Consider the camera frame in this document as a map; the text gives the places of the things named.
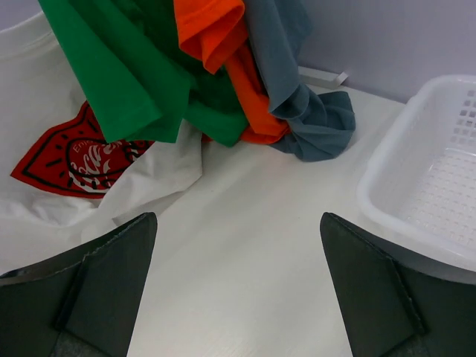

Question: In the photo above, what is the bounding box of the blue grey t shirt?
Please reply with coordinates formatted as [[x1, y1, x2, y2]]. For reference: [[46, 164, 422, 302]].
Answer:
[[245, 0, 356, 162]]

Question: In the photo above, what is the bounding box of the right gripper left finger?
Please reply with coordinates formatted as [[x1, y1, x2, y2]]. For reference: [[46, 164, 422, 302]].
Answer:
[[1, 213, 157, 356]]

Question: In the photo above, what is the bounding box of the orange t shirt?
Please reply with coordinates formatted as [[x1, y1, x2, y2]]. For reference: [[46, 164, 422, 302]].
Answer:
[[173, 1, 290, 144]]

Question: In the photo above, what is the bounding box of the white plastic basket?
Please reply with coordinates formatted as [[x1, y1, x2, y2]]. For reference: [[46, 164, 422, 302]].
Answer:
[[356, 75, 475, 271]]

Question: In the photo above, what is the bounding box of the white t shirt red print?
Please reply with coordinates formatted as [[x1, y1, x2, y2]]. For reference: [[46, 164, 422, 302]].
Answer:
[[1, 12, 202, 271]]

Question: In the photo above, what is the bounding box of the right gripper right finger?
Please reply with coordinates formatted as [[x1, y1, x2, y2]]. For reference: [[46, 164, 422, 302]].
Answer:
[[320, 213, 475, 356]]

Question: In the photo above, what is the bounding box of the green t shirt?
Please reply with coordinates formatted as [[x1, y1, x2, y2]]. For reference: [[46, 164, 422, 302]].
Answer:
[[40, 0, 248, 147]]

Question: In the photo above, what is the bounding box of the white metal clothes rack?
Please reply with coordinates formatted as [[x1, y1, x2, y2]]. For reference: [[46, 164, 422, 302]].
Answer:
[[298, 66, 348, 90]]

